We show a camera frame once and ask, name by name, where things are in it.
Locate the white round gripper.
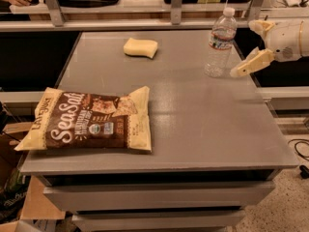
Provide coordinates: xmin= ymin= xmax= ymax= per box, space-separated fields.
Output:
xmin=230 ymin=20 xmax=304 ymax=77

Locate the clear plastic water bottle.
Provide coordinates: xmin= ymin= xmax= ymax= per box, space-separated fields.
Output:
xmin=205 ymin=7 xmax=238 ymax=77

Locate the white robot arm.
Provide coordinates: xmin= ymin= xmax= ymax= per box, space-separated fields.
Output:
xmin=230 ymin=19 xmax=309 ymax=77

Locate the brown sea salt chip bag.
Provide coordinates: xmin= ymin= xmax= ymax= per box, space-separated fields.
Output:
xmin=15 ymin=86 xmax=152 ymax=151

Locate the grey drawer cabinet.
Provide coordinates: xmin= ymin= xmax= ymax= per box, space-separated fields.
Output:
xmin=21 ymin=30 xmax=297 ymax=231

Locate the yellow sponge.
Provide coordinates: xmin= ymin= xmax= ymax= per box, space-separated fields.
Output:
xmin=124 ymin=38 xmax=158 ymax=59

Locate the cardboard box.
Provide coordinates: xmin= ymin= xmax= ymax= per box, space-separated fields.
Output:
xmin=0 ymin=122 xmax=66 ymax=232

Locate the metal shelf bracket middle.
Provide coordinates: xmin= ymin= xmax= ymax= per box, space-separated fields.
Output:
xmin=170 ymin=0 xmax=183 ymax=25

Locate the black cable on floor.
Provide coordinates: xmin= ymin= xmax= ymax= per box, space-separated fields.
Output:
xmin=287 ymin=138 xmax=309 ymax=180

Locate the metal shelf bracket left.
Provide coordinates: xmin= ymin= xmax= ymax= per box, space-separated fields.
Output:
xmin=44 ymin=0 xmax=64 ymax=27

